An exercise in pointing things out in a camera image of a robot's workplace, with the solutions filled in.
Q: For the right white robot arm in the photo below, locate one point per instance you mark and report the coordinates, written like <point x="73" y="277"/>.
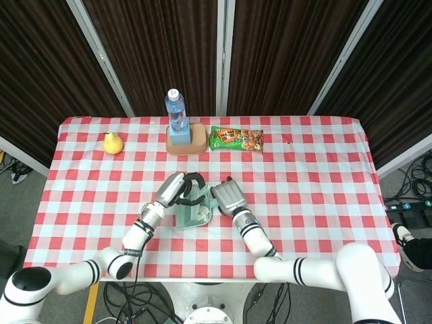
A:
<point x="320" y="270"/>

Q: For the red white checkered tablecloth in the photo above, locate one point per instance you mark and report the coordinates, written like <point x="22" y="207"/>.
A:
<point x="320" y="202"/>

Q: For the mint green hand brush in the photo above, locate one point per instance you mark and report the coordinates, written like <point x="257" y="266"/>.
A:
<point x="187" y="217"/>

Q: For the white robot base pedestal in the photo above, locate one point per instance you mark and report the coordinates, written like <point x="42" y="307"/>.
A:
<point x="209" y="300"/>

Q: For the light blue box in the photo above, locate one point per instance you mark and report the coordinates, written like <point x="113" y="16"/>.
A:
<point x="180" y="138"/>

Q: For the white paper ball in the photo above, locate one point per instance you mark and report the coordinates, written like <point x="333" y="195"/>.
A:
<point x="203" y="214"/>

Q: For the clear plastic water bottle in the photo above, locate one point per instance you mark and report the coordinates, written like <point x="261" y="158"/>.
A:
<point x="175" y="108"/>

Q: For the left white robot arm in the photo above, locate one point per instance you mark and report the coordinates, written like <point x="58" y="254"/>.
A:
<point x="84" y="270"/>

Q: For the black white sneaker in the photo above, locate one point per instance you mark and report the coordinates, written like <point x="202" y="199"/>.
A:
<point x="403" y="243"/>

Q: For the dark brown partition panel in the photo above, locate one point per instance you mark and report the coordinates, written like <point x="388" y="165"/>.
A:
<point x="44" y="74"/>
<point x="155" y="50"/>
<point x="391" y="84"/>
<point x="290" y="57"/>

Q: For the brown oval tray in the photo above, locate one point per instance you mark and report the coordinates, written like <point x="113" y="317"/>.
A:
<point x="199" y="140"/>

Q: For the yellow pear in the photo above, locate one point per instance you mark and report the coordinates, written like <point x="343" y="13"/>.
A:
<point x="112" y="144"/>

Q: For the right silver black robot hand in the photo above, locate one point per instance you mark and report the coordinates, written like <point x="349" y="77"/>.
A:
<point x="229" y="197"/>

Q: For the white partition frame post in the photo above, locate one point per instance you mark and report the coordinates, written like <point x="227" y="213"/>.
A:
<point x="101" y="57"/>
<point x="223" y="57"/>
<point x="341" y="57"/>

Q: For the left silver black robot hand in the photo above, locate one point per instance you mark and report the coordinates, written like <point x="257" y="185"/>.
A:
<point x="168" y="190"/>

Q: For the green snack bag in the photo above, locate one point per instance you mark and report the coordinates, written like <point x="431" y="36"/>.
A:
<point x="236" y="138"/>

